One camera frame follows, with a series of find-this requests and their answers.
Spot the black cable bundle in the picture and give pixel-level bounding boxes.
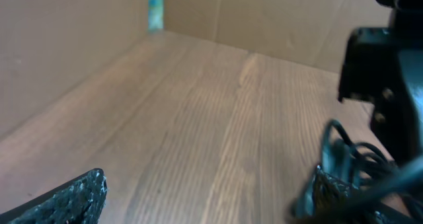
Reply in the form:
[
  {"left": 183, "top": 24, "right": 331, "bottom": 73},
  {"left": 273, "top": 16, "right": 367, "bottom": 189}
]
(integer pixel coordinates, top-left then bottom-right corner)
[{"left": 293, "top": 119, "right": 423, "bottom": 224}]

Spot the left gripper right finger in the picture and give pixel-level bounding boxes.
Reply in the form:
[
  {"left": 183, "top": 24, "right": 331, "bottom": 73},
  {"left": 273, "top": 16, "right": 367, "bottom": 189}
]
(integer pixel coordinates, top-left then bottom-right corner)
[{"left": 290, "top": 166, "right": 422, "bottom": 223}]

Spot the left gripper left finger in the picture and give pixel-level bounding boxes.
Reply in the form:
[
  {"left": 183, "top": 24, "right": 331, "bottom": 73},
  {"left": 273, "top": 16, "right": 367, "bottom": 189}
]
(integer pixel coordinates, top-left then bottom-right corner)
[{"left": 1, "top": 168, "right": 108, "bottom": 224}]

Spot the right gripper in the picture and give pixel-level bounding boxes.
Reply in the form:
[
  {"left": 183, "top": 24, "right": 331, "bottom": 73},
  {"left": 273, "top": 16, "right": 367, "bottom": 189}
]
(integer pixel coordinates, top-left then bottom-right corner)
[{"left": 338, "top": 0, "right": 422, "bottom": 165}]

